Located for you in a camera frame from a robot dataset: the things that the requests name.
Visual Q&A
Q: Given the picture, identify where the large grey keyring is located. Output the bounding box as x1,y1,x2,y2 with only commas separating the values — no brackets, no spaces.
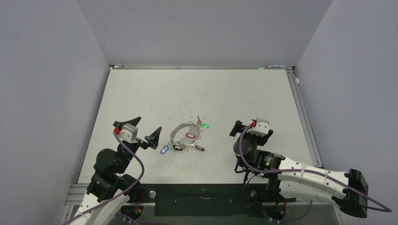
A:
161,116,203,152

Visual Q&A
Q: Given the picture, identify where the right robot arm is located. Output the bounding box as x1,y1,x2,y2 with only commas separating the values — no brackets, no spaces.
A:
230,118,368,218

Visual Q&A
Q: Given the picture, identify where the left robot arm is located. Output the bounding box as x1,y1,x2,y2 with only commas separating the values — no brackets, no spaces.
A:
64,117,162,225

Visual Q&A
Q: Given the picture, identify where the blue key tag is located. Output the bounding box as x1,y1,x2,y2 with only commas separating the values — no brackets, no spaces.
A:
160,145,169,154

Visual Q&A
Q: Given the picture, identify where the red key tag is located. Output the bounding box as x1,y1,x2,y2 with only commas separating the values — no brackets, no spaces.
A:
185,133,196,139

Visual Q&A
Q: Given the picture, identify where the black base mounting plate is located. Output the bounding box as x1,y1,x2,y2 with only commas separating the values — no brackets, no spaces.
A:
121,184,296,219

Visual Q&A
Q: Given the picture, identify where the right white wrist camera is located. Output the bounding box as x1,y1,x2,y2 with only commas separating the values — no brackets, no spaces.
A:
248,120,270,137

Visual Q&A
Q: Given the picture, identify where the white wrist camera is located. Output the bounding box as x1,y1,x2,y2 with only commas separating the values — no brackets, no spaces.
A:
118,123,138,143
248,120,270,137

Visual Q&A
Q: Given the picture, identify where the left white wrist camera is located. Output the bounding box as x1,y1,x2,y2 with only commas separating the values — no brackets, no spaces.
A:
118,123,138,143

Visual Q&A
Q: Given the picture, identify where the aluminium rail right side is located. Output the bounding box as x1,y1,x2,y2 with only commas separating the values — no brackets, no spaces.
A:
286,68,346,206

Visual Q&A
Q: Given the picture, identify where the aluminium rail back edge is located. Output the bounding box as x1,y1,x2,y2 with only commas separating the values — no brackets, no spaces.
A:
110,65,294,70

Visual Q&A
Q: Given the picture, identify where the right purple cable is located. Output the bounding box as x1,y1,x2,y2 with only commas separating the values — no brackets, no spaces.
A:
238,122,393,213

